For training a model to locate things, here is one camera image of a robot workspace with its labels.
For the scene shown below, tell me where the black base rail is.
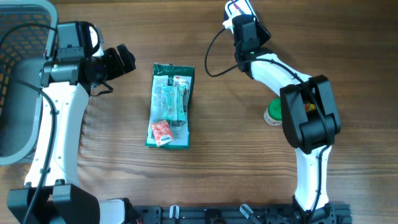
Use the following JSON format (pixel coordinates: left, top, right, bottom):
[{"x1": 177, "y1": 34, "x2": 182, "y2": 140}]
[{"x1": 132, "y1": 203, "x2": 353, "y2": 224}]

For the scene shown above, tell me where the grey plastic basket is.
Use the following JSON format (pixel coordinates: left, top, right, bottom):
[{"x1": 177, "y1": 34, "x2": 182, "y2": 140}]
[{"x1": 1, "y1": 0, "x2": 58, "y2": 166}]

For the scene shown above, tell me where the yellow oil bottle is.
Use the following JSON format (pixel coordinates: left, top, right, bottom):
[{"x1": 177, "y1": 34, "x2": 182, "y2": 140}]
[{"x1": 304, "y1": 103, "x2": 317, "y2": 113}]

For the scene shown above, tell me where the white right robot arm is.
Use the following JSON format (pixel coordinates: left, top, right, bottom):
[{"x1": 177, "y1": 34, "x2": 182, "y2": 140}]
[{"x1": 228, "y1": 14, "x2": 341, "y2": 223}]

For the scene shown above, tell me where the orange tissue pack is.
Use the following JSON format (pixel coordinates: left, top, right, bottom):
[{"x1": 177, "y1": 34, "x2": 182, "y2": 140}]
[{"x1": 150, "y1": 119, "x2": 174, "y2": 147}]

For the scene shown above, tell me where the green lid jar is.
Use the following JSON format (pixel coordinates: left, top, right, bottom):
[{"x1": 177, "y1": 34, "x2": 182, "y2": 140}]
[{"x1": 264, "y1": 98, "x2": 282, "y2": 126}]

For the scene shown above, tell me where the green glove package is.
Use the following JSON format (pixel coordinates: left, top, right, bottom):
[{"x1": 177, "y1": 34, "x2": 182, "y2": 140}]
[{"x1": 145, "y1": 63, "x2": 195, "y2": 149}]

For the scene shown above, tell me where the white barcode scanner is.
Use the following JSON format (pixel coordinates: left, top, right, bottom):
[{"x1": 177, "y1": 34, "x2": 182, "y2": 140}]
[{"x1": 224, "y1": 0, "x2": 257, "y2": 16}]

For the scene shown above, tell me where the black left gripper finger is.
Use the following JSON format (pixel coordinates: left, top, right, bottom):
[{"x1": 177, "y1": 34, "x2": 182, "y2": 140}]
[
  {"x1": 102, "y1": 47, "x2": 126, "y2": 80},
  {"x1": 117, "y1": 44, "x2": 136, "y2": 73}
]

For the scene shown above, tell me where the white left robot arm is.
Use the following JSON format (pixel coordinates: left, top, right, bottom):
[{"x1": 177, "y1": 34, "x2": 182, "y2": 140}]
[{"x1": 1, "y1": 21, "x2": 139, "y2": 223}]

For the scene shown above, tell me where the red sachet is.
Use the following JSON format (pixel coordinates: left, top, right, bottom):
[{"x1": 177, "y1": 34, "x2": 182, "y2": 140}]
[{"x1": 231, "y1": 0, "x2": 241, "y2": 11}]

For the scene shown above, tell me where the light green sachet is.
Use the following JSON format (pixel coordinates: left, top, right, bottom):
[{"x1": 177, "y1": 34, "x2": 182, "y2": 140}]
[{"x1": 162, "y1": 85, "x2": 187, "y2": 121}]

